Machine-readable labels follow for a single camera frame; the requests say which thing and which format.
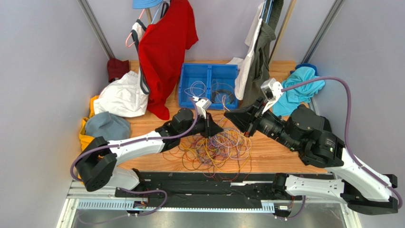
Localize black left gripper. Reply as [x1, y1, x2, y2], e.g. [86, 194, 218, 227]
[179, 111, 224, 139]

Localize wooden pole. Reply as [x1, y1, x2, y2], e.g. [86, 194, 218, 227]
[269, 0, 297, 65]

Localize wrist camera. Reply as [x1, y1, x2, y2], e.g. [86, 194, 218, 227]
[193, 96, 212, 119]
[260, 78, 283, 114]

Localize white cloth with black trim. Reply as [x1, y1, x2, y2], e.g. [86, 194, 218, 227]
[93, 19, 151, 118]

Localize dark blue cloth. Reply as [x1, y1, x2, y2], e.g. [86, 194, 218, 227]
[289, 63, 319, 76]

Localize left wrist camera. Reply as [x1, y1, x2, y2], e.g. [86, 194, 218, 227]
[193, 96, 212, 119]

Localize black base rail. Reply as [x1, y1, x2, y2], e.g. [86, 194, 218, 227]
[67, 171, 353, 213]

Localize metal corner rail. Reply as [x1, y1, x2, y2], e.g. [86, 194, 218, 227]
[77, 0, 115, 59]
[301, 0, 346, 63]

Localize grey-blue cloth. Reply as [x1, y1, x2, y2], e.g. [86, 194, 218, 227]
[85, 112, 131, 141]

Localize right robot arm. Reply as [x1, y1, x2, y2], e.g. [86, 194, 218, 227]
[224, 98, 399, 215]

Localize blue hat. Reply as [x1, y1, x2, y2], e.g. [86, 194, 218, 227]
[132, 0, 163, 9]

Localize metal corner rail right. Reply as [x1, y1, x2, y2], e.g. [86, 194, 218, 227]
[301, 0, 346, 63]

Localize coloured wires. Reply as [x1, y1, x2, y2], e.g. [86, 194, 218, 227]
[163, 112, 253, 181]

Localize pink hanger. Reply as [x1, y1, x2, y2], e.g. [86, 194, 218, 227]
[125, 9, 147, 48]

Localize yellow cloth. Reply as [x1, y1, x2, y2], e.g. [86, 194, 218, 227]
[79, 95, 105, 184]

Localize turquoise cloth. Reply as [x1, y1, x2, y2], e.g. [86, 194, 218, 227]
[272, 66, 326, 117]

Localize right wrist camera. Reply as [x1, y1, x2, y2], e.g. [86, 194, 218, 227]
[260, 78, 283, 114]

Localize metal corner rail left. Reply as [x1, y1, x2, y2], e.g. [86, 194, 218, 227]
[77, 0, 115, 59]

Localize red t-shirt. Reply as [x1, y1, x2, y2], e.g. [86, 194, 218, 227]
[138, 0, 199, 120]

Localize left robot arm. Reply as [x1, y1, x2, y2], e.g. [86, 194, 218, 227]
[73, 109, 223, 192]

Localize coiled black cable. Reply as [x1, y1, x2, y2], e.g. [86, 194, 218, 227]
[211, 88, 236, 105]

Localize blue divided plastic bin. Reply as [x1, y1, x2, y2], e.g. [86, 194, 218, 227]
[178, 63, 239, 110]

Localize olive green hanging garment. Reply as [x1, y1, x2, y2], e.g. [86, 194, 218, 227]
[240, 0, 284, 107]

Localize dark red cloth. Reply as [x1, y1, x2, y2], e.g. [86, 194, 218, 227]
[106, 58, 130, 83]

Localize pale wire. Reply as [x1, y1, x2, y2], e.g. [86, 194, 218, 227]
[183, 79, 208, 104]

